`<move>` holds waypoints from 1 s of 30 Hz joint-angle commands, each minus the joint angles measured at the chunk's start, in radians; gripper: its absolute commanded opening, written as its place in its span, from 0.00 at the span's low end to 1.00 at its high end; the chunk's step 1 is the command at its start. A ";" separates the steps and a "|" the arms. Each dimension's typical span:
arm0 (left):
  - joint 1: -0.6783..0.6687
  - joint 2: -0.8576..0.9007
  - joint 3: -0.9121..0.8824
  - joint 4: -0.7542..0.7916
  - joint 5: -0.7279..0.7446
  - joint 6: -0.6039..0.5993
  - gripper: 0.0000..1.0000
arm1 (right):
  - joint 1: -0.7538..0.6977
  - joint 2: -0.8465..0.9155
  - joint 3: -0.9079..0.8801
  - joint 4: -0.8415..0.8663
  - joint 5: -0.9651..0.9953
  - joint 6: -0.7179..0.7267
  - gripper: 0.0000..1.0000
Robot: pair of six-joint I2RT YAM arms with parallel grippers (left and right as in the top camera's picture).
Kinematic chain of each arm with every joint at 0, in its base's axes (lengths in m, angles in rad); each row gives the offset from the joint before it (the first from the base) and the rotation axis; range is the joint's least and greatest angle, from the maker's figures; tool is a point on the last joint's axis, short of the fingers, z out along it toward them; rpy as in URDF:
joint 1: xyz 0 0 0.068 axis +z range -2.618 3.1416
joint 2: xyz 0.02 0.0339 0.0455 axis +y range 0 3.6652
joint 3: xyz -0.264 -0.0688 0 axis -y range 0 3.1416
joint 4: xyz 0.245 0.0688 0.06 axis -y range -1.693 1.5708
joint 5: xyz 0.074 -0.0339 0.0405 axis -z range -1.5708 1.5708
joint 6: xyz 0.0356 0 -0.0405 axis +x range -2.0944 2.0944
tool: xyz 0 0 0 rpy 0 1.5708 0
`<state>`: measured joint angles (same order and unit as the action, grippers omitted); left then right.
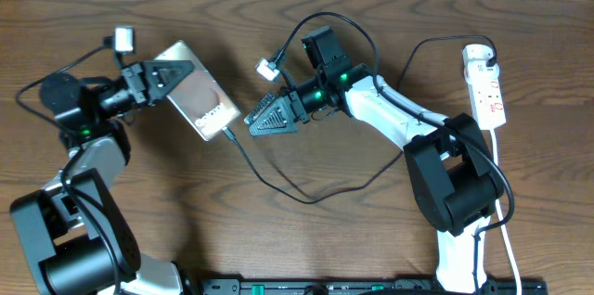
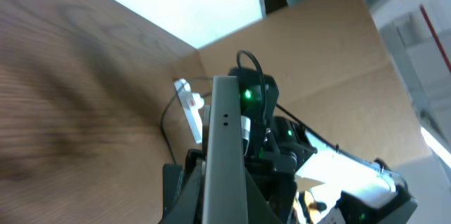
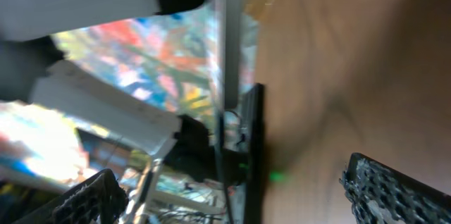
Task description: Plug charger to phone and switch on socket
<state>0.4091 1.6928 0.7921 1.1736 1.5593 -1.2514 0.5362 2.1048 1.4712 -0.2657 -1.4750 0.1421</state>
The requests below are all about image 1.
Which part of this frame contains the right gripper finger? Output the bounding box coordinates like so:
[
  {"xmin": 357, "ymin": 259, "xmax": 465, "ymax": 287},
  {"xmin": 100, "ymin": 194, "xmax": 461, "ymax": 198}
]
[
  {"xmin": 244, "ymin": 92, "xmax": 278, "ymax": 124},
  {"xmin": 248, "ymin": 98, "xmax": 297, "ymax": 136}
]

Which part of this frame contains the Galaxy smartphone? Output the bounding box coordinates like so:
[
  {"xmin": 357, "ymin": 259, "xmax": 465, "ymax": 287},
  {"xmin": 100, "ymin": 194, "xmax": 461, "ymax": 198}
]
[{"xmin": 156, "ymin": 40, "xmax": 240, "ymax": 141}]

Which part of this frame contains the black charger cable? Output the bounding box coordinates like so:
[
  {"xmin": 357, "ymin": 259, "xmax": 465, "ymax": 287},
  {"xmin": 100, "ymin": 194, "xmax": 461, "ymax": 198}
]
[{"xmin": 221, "ymin": 34, "xmax": 498, "ymax": 205}]

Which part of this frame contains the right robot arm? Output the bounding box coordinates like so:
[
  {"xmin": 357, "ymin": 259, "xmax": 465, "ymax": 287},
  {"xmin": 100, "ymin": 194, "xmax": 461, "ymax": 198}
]
[{"xmin": 244, "ymin": 26, "xmax": 511, "ymax": 294}]

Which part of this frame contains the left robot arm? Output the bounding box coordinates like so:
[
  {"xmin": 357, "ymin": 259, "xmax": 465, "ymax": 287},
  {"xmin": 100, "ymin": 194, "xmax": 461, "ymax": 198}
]
[{"xmin": 9, "ymin": 60, "xmax": 201, "ymax": 294}]

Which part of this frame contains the white power strip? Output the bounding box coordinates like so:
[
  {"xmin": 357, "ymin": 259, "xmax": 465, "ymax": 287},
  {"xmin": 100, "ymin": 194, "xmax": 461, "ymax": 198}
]
[{"xmin": 462, "ymin": 44, "xmax": 506, "ymax": 131}]

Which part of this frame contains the white power strip cord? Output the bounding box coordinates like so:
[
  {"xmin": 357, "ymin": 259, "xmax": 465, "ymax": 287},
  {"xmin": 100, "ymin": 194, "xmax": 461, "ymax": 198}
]
[{"xmin": 488, "ymin": 128, "xmax": 523, "ymax": 295}]

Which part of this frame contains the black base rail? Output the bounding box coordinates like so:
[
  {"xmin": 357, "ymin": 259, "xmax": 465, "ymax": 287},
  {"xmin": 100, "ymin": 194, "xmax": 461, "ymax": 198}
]
[{"xmin": 201, "ymin": 276, "xmax": 549, "ymax": 295}]

